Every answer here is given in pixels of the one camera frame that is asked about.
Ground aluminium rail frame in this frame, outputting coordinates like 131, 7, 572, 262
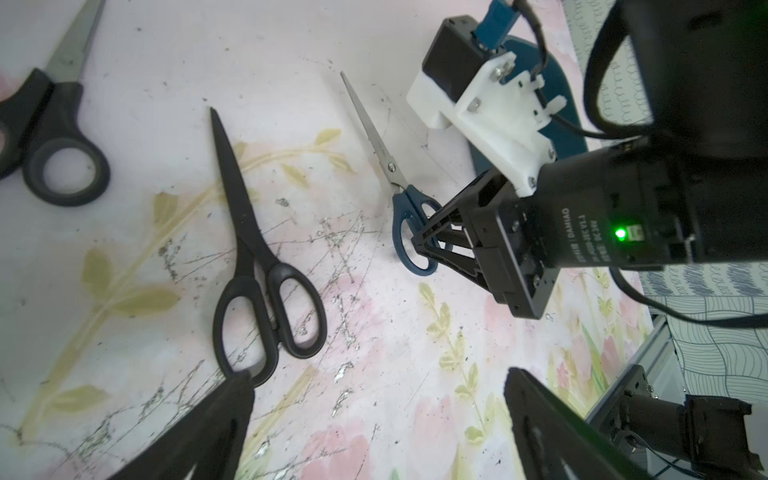
586, 316, 687, 435

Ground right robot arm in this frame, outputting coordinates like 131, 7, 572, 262
395, 1, 767, 319

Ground blue handled scissors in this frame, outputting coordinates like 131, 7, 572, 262
340, 72, 441, 276

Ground all black scissors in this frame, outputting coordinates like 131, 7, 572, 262
209, 108, 328, 388

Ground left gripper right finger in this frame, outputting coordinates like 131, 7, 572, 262
504, 367, 650, 480

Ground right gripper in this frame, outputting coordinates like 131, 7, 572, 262
412, 169, 559, 320

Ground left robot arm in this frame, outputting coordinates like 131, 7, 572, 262
114, 368, 767, 479

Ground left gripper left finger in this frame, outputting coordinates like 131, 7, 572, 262
112, 371, 254, 479

